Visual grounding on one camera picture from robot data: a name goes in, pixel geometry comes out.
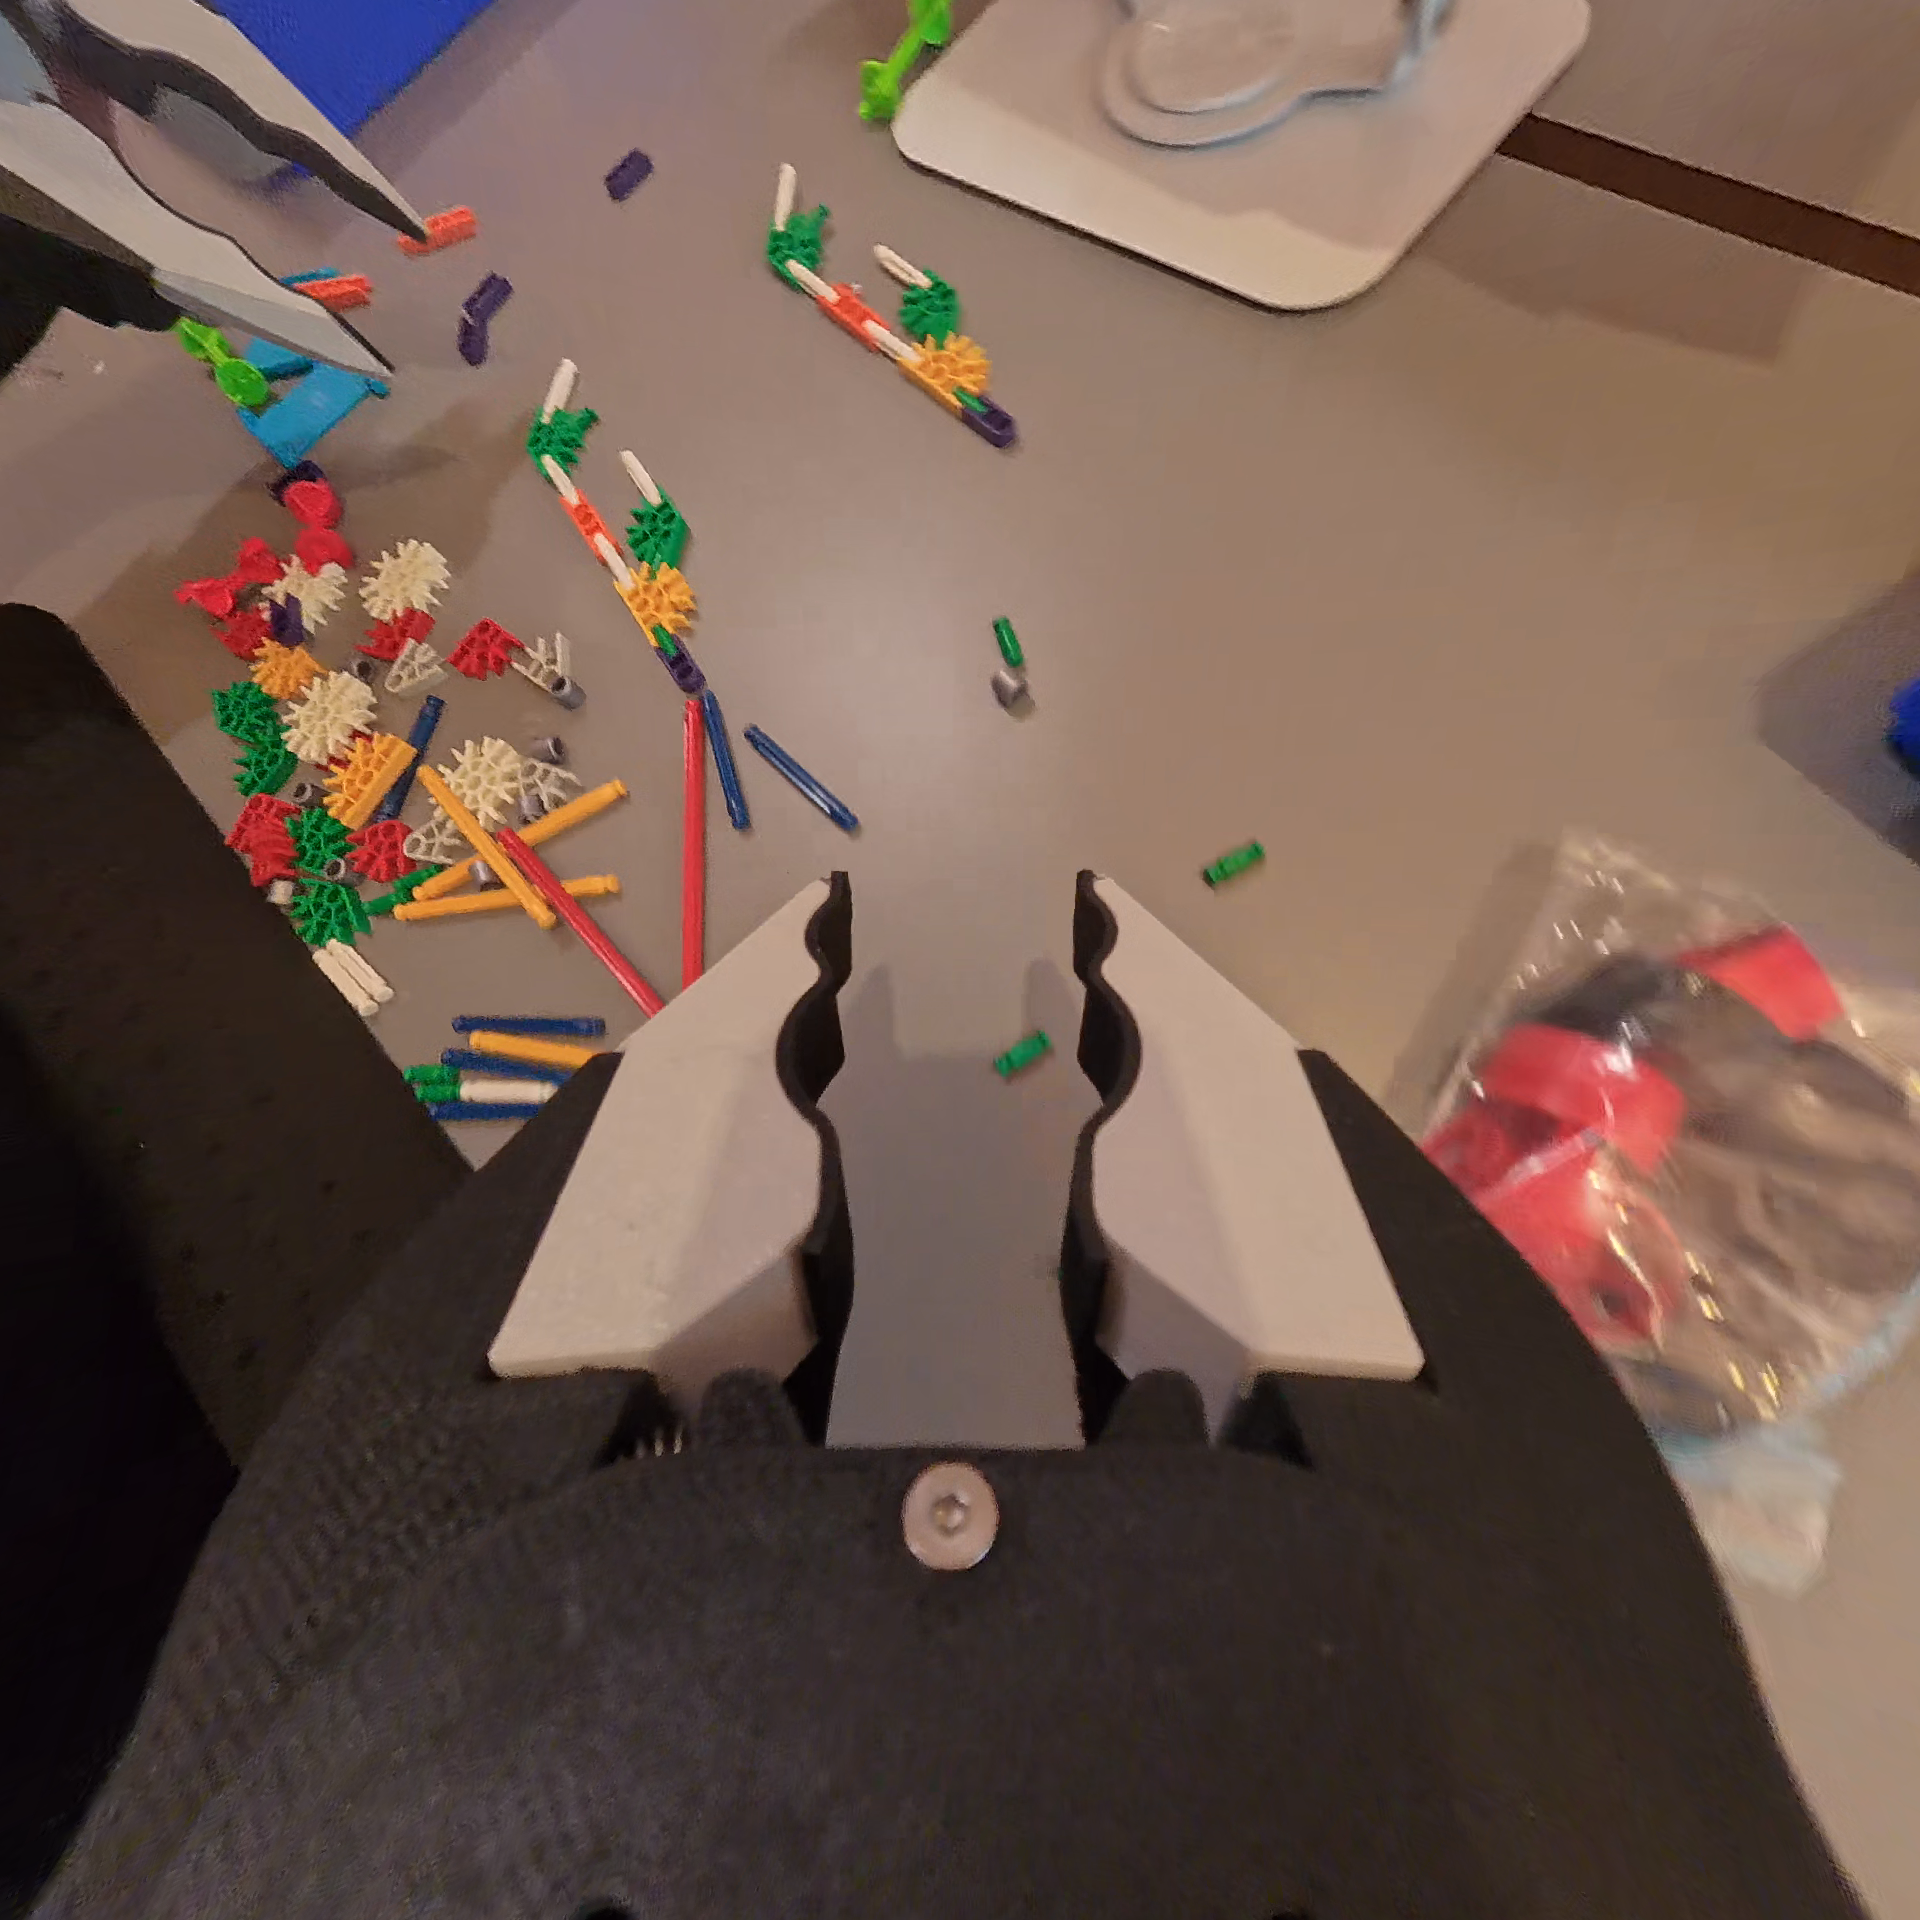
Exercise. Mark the orange plastic connector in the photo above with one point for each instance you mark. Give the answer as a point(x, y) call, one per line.
point(340, 291)
point(443, 228)

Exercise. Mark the colourful rod and connector assembly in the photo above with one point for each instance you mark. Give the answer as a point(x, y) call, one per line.
point(945, 368)
point(658, 596)

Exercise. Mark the light grey fan connector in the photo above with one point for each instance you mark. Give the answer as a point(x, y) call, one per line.
point(548, 660)

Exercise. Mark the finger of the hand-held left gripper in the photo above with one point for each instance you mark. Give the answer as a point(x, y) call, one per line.
point(242, 60)
point(135, 225)

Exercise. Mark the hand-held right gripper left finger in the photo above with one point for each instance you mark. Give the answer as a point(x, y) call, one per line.
point(662, 1200)

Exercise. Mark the white stand base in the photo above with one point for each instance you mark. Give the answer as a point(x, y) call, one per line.
point(1349, 210)

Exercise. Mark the blue plastic connector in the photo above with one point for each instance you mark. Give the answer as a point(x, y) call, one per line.
point(308, 411)

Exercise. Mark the white plastic rod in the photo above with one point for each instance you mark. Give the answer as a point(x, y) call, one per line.
point(370, 972)
point(346, 983)
point(510, 1090)

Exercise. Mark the yellow plastic rod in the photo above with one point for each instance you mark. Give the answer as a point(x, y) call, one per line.
point(452, 901)
point(525, 1048)
point(580, 812)
point(481, 839)

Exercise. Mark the blue plastic rod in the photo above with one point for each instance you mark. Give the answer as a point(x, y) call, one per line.
point(481, 1061)
point(525, 1026)
point(803, 780)
point(465, 1111)
point(417, 749)
point(725, 764)

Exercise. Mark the bent purple plastic connector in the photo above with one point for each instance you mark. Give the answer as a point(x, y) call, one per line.
point(481, 322)

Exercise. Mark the black perforated chair panel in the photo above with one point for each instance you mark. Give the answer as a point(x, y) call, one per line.
point(149, 975)

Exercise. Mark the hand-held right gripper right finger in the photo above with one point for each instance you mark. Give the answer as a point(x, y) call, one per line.
point(1261, 1200)

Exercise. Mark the lime green plastic piece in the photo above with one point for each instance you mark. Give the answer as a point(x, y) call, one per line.
point(235, 375)
point(901, 60)

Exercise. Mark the pile of colourful plastic connectors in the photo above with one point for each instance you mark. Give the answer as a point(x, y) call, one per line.
point(329, 715)

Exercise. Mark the clear bag of red parts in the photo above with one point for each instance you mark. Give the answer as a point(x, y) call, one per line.
point(1575, 1140)

